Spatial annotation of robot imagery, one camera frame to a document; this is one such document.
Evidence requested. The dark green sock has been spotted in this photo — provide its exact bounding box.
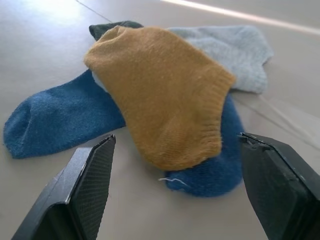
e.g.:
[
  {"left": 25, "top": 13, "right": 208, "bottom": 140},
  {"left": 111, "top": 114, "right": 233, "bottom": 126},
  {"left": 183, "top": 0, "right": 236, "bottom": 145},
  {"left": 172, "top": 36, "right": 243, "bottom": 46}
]
[{"left": 88, "top": 20, "right": 145, "bottom": 41}]

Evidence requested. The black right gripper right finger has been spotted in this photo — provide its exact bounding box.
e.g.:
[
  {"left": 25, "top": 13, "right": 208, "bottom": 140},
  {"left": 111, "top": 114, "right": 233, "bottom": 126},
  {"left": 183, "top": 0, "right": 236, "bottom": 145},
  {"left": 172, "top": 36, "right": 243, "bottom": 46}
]
[{"left": 238, "top": 132, "right": 320, "bottom": 240}]

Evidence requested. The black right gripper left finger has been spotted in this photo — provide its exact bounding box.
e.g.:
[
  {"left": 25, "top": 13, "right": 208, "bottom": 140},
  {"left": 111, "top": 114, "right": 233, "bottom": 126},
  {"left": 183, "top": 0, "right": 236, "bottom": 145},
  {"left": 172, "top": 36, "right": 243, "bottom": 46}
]
[{"left": 11, "top": 133, "right": 117, "bottom": 240}]

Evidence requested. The light blue sock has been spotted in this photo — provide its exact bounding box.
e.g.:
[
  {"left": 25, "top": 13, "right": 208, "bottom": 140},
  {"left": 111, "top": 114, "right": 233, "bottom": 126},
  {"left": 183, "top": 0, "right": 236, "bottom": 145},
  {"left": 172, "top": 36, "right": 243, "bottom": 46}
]
[{"left": 91, "top": 24, "right": 274, "bottom": 95}]

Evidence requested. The mustard yellow sock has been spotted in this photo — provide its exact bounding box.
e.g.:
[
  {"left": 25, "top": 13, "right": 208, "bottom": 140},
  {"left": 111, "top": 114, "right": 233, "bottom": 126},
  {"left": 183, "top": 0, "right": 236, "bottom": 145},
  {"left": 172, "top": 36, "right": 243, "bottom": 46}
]
[{"left": 82, "top": 25, "right": 237, "bottom": 172}]

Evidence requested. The dark blue sock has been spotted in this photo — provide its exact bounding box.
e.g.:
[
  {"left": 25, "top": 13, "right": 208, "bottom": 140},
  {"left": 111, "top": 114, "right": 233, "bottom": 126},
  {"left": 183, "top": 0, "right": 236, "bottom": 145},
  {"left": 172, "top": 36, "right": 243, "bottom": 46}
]
[{"left": 2, "top": 69, "right": 245, "bottom": 198}]

